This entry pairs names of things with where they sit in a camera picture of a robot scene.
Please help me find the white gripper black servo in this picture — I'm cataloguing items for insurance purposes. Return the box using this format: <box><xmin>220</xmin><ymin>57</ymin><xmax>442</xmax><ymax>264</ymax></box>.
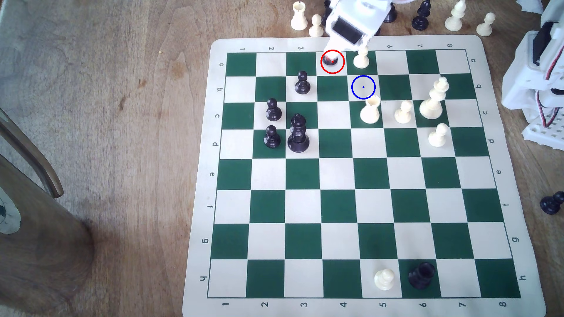
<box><xmin>325</xmin><ymin>0</ymin><xmax>394</xmax><ymax>74</ymax></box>

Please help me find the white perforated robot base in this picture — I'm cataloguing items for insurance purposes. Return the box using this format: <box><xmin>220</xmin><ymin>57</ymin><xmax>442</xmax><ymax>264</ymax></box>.
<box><xmin>521</xmin><ymin>110</ymin><xmax>564</xmax><ymax>151</ymax></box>

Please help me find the white chess pawn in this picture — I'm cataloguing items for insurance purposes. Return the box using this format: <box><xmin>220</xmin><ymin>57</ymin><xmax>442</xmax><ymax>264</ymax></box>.
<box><xmin>428</xmin><ymin>123</ymin><xmax>449</xmax><ymax>148</ymax></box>
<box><xmin>374</xmin><ymin>269</ymin><xmax>396</xmax><ymax>291</ymax></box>
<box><xmin>476</xmin><ymin>12</ymin><xmax>497</xmax><ymax>37</ymax></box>
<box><xmin>353</xmin><ymin>45</ymin><xmax>370</xmax><ymax>69</ymax></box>
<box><xmin>308</xmin><ymin>14</ymin><xmax>324</xmax><ymax>38</ymax></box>
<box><xmin>394</xmin><ymin>100</ymin><xmax>414</xmax><ymax>124</ymax></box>

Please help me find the white chess rook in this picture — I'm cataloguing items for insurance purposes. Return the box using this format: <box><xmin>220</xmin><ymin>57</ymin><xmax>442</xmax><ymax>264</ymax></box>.
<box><xmin>290</xmin><ymin>1</ymin><xmax>308</xmax><ymax>31</ymax></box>
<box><xmin>360</xmin><ymin>96</ymin><xmax>381</xmax><ymax>125</ymax></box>

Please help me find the black chess bishop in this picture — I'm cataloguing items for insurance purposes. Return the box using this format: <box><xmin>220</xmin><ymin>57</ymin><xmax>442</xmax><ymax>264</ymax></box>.
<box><xmin>412</xmin><ymin>0</ymin><xmax>432</xmax><ymax>31</ymax></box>

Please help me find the tall white chess queen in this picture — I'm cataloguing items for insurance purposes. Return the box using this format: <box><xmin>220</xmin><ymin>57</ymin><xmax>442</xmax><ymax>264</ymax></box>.
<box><xmin>419</xmin><ymin>77</ymin><xmax>450</xmax><ymax>120</ymax></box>

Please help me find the black chess king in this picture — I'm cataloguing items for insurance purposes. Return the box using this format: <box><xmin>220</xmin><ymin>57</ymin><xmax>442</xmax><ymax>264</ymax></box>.
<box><xmin>287</xmin><ymin>113</ymin><xmax>310</xmax><ymax>153</ymax></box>

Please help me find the white chess bishop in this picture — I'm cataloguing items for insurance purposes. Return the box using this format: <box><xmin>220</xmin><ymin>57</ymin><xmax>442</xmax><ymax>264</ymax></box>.
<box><xmin>444</xmin><ymin>0</ymin><xmax>467</xmax><ymax>32</ymax></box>

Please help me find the green and white chess mat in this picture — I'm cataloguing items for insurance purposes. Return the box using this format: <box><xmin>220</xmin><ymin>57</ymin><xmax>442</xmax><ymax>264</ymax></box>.
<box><xmin>182</xmin><ymin>34</ymin><xmax>547</xmax><ymax>317</ymax></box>

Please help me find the black chess rook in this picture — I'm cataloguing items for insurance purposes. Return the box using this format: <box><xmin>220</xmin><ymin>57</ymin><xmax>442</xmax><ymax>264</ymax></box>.
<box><xmin>408</xmin><ymin>262</ymin><xmax>436</xmax><ymax>290</ymax></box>

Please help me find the crumpled white paper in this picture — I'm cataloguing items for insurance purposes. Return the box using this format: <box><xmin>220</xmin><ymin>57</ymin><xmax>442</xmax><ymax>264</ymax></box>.
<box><xmin>516</xmin><ymin>0</ymin><xmax>545</xmax><ymax>14</ymax></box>

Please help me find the round white disc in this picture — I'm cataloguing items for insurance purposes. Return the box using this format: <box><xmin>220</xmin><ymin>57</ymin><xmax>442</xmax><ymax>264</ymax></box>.
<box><xmin>0</xmin><ymin>187</ymin><xmax>22</xmax><ymax>235</ymax></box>

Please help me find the red black white servo cable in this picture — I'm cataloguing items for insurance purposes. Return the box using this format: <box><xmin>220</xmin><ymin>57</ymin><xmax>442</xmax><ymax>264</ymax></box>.
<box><xmin>534</xmin><ymin>57</ymin><xmax>564</xmax><ymax>130</ymax></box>

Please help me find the curved wooden chair rail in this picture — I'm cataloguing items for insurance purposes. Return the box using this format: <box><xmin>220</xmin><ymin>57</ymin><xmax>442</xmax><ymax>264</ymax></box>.
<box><xmin>0</xmin><ymin>108</ymin><xmax>64</xmax><ymax>199</ymax></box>

